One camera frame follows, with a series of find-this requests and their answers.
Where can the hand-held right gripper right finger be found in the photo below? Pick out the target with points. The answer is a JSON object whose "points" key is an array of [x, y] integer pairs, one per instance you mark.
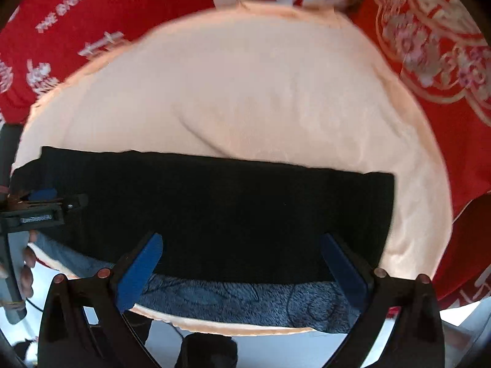
{"points": [[343, 272]]}

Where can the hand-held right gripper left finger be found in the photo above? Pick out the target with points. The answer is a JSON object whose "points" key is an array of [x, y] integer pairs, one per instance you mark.
{"points": [[140, 272]]}

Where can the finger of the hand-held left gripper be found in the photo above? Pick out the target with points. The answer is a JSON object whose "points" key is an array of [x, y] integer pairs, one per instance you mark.
{"points": [[73, 202], [44, 194]]}

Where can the black pants with blue lining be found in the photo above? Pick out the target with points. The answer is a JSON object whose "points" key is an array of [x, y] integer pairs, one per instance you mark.
{"points": [[211, 218]]}

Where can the person's left hand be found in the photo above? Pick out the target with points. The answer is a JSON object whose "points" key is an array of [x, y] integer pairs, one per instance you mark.
{"points": [[27, 272]]}

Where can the person's dark trouser leg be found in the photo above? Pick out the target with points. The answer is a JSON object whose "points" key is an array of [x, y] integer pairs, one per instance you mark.
{"points": [[207, 350]]}

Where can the red printed blanket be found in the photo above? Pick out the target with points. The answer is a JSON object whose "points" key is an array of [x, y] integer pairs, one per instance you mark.
{"points": [[76, 7]]}

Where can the peach cream pillow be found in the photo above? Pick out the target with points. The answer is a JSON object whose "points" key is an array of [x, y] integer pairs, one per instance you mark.
{"points": [[249, 103]]}

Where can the red embroidered cushion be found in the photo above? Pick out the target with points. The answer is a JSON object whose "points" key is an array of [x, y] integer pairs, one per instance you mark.
{"points": [[441, 46]]}

